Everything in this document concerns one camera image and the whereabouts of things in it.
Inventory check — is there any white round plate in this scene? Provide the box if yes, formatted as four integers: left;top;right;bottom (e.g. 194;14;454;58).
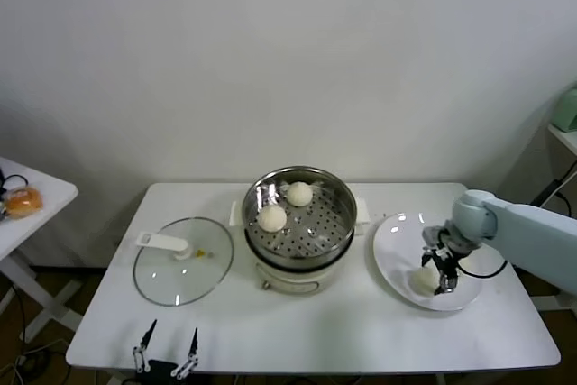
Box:
372;212;486;313

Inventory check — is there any stainless steel steamer basket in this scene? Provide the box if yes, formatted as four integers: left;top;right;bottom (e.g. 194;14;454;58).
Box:
243;166;359;260

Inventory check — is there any cream electric cooking pot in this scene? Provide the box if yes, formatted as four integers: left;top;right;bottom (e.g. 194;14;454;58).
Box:
229;197;373;295

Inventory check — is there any white shelf board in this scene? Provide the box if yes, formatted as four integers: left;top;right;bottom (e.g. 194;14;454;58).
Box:
547;123;577;154

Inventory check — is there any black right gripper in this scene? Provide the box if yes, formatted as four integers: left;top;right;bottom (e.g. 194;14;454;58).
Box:
419;244;463;297

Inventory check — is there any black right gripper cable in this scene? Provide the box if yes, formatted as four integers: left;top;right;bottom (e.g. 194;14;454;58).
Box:
457;260;508;279

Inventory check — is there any black power cable with adapter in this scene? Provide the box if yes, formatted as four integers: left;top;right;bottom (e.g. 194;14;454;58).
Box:
531;163;577;219

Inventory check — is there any white side table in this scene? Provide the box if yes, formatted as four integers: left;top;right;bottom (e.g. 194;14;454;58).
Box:
0;155;80;344

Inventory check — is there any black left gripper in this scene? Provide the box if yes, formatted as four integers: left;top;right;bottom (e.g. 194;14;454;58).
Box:
132;318;200;385

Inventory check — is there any black cable loop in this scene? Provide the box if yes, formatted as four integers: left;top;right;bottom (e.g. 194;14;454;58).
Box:
0;168;32;192

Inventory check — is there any white steamed baozi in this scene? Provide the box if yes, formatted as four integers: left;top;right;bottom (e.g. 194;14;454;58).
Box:
408;267;441;298
258;204;288;233
287;180;314;207

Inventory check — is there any glass lid with white handle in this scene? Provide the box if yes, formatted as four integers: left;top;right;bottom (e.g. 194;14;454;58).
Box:
133;216;235;307

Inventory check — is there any pale green appliance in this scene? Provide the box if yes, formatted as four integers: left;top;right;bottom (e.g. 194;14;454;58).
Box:
550;85;577;133

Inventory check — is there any orange bread in bag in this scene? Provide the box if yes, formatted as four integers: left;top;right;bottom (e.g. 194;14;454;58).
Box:
5;186;45;220

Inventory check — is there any white floor cable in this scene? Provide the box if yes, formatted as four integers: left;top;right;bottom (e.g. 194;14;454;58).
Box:
13;337;69;385

